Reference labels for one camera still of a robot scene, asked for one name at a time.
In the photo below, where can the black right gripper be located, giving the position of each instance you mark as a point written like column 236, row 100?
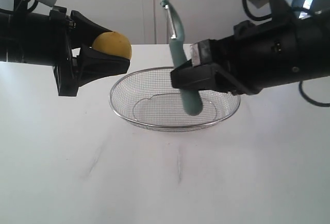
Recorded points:
column 215, row 65

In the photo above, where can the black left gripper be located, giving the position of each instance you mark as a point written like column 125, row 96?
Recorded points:
column 77, row 31

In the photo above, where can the yellow lemon with sticker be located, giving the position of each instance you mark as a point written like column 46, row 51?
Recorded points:
column 113, row 43

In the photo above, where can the teal handled vegetable peeler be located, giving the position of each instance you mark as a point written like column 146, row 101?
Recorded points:
column 191, row 100

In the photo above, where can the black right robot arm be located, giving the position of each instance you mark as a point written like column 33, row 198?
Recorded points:
column 283, row 49

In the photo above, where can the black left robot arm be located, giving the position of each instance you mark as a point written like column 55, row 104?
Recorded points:
column 25, row 38

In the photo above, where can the oval wire mesh basket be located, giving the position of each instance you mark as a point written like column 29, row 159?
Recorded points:
column 146, row 99

